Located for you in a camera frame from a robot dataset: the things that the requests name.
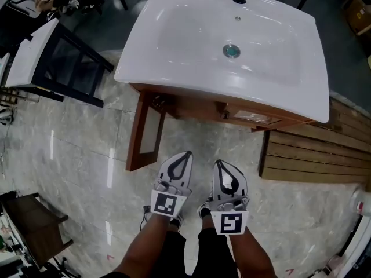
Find person's left forearm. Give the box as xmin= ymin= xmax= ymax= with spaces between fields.
xmin=111 ymin=212 xmax=176 ymax=278

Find person's right leg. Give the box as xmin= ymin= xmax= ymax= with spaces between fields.
xmin=199 ymin=207 xmax=217 ymax=232

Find wooden sink cabinet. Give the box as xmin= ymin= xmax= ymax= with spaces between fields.
xmin=128 ymin=82 xmax=317 ymax=133

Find person's black shorts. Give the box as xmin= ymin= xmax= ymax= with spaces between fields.
xmin=153 ymin=229 xmax=241 ymax=278

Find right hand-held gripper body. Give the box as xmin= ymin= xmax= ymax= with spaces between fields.
xmin=208 ymin=194 xmax=251 ymax=236

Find person's right shoe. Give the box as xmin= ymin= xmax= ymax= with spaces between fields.
xmin=196 ymin=197 xmax=216 ymax=220

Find white sink black stand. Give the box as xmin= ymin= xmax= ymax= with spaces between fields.
xmin=28 ymin=27 xmax=116 ymax=109

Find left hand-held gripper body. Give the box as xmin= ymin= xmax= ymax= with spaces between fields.
xmin=150 ymin=180 xmax=193 ymax=221

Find wooden slat platform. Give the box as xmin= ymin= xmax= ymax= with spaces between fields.
xmin=258 ymin=96 xmax=371 ymax=193

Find metal sink drain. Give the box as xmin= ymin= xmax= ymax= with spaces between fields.
xmin=222 ymin=42 xmax=242 ymax=59

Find cardboard box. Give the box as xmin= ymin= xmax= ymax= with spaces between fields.
xmin=340 ymin=0 xmax=371 ymax=36

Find dark wooden stool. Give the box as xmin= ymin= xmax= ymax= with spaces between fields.
xmin=0 ymin=192 xmax=75 ymax=269

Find person's right forearm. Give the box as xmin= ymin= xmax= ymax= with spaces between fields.
xmin=227 ymin=232 xmax=278 ymax=278

